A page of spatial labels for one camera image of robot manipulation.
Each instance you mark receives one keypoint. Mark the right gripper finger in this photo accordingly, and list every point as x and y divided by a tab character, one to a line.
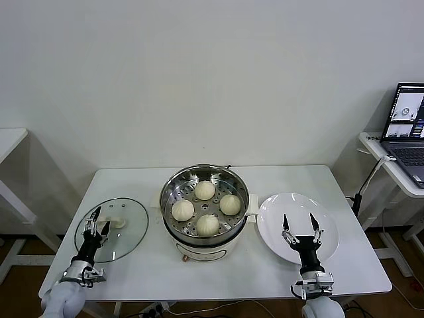
286	223
315	223

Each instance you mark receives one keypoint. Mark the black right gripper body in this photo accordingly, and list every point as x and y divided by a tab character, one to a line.
306	250

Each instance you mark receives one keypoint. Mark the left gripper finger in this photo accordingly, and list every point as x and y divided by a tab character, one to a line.
106	230
94	217

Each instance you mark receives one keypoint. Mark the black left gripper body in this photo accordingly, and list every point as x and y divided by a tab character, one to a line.
91	245

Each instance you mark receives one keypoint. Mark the glass pot lid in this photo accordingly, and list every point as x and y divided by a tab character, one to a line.
132	218

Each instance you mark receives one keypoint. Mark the white steamed baozi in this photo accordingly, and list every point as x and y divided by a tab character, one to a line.
230	204
207	225
183	210
204	190

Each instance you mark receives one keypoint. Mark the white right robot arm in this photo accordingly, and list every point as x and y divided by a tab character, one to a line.
323	309

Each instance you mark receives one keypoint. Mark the stainless steel steamer basket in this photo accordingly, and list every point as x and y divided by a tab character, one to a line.
175	195

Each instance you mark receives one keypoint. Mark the white round plate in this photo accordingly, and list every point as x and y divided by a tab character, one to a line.
271	215

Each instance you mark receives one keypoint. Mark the white power strip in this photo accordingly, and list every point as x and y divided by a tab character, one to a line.
155	308

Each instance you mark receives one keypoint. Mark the white side table with laptop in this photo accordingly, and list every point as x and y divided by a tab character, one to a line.
372	142

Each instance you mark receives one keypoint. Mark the grey open laptop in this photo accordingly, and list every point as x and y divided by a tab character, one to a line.
407	155

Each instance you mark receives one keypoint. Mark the empty white side table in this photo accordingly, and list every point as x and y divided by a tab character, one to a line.
10	139

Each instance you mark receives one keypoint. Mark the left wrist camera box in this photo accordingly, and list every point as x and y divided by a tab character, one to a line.
96	275

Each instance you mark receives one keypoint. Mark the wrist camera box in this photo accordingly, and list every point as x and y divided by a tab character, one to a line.
324	281
96	275

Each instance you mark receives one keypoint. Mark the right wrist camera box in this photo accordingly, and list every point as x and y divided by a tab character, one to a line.
324	281

